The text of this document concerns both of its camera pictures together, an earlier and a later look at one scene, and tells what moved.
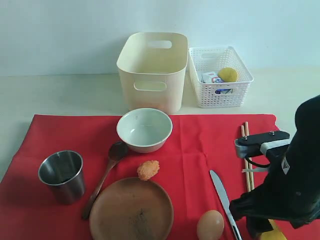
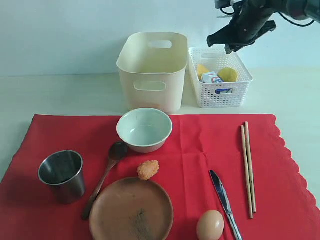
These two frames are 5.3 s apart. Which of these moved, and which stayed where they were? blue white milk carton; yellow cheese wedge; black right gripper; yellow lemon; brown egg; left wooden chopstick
Moved: black right gripper; yellow cheese wedge
Stayed: brown egg; blue white milk carton; yellow lemon; left wooden chopstick
